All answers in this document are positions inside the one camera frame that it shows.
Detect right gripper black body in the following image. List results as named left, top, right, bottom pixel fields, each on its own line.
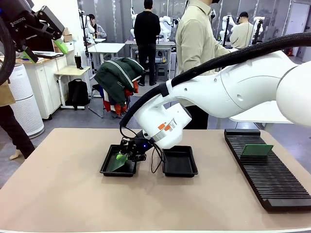
left=132, top=130, right=156, bottom=156

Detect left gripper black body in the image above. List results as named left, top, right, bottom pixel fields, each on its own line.
left=0, top=0, right=41, bottom=52

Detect green circuit board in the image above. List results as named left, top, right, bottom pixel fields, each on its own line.
left=241, top=144, right=274, bottom=157
left=106, top=152, right=130, bottom=172

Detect black ESD tray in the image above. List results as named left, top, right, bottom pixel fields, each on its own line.
left=161, top=145, right=199, bottom=178
left=99, top=144, right=141, bottom=178

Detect person's right forearm beige sleeve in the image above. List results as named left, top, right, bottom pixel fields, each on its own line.
left=213, top=45, right=231, bottom=56

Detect black computer monitor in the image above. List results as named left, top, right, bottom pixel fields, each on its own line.
left=25, top=36, right=55, bottom=53

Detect black keyboard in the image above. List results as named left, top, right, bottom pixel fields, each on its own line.
left=33, top=50, right=65, bottom=59

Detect white cabinet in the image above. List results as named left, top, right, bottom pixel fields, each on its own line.
left=23, top=55, right=69, bottom=120

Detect small wooden side table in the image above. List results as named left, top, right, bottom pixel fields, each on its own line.
left=54, top=65, right=92, bottom=110

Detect seated person in grey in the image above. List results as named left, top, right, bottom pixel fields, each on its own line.
left=87, top=14, right=107, bottom=39

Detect white background table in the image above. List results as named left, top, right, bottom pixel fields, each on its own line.
left=87, top=43, right=126, bottom=66

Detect black backpack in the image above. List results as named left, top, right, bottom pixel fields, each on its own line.
left=65, top=79, right=90, bottom=110

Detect dark green jacket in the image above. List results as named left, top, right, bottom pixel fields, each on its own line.
left=94, top=57, right=146, bottom=106

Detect grey step stool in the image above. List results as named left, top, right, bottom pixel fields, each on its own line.
left=155, top=62, right=170, bottom=80

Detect person in dark trousers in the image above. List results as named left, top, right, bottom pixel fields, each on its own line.
left=0, top=80, right=36, bottom=161

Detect person in black clothes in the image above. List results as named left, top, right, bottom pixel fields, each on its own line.
left=133, top=0, right=161, bottom=87

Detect grey background workbench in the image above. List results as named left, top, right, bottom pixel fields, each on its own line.
left=125, top=40, right=176, bottom=73

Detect person in beige shirt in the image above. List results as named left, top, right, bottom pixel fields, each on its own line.
left=175, top=0, right=231, bottom=130

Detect black slotted board rack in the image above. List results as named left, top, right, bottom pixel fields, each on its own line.
left=224, top=129, right=311, bottom=213

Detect person with black cap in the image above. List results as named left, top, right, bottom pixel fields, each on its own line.
left=229, top=11, right=254, bottom=49

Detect wooden shelf rack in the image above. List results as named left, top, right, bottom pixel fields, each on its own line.
left=262, top=41, right=284, bottom=49

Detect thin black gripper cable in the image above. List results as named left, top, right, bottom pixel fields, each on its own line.
left=150, top=145, right=167, bottom=174

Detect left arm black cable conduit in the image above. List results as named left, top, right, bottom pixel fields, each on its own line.
left=0, top=17, right=17, bottom=85

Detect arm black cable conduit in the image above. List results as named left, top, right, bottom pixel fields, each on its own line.
left=119, top=32, right=311, bottom=133
left=0, top=17, right=17, bottom=85

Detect metal frame chair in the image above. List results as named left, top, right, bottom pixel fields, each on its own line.
left=87, top=83, right=134, bottom=119

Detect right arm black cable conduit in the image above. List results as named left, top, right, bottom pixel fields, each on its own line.
left=119, top=32, right=311, bottom=133

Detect black camera stand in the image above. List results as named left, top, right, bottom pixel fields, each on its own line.
left=251, top=19, right=264, bottom=46

